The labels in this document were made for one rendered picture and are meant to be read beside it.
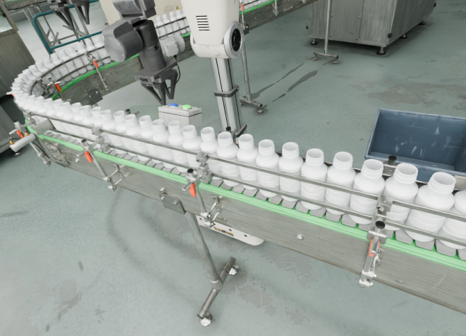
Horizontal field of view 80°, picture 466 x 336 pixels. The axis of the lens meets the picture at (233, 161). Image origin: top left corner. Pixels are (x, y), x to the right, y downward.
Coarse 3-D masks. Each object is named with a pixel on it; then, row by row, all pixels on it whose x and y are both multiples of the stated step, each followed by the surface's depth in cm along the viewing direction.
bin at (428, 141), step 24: (384, 120) 110; (408, 120) 106; (432, 120) 102; (456, 120) 98; (384, 144) 117; (408, 144) 112; (432, 144) 107; (456, 144) 103; (432, 168) 81; (456, 168) 105
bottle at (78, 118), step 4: (76, 104) 104; (72, 108) 101; (76, 108) 101; (76, 112) 102; (76, 116) 103; (80, 116) 103; (76, 120) 103; (80, 120) 103; (80, 128) 105; (84, 128) 105; (84, 132) 107; (88, 136) 108
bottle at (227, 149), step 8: (224, 136) 74; (224, 144) 72; (232, 144) 73; (224, 152) 73; (232, 152) 73; (224, 168) 76; (232, 168) 76; (232, 176) 78; (240, 176) 79; (232, 184) 80
